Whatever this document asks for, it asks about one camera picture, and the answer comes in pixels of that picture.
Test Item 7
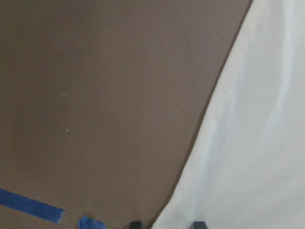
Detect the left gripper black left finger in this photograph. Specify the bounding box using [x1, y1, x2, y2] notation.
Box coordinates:
[130, 221, 142, 229]

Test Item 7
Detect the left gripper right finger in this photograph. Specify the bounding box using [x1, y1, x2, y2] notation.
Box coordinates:
[193, 221, 206, 229]

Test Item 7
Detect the cream cat print t-shirt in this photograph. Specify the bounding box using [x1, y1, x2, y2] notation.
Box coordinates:
[153, 0, 305, 229]

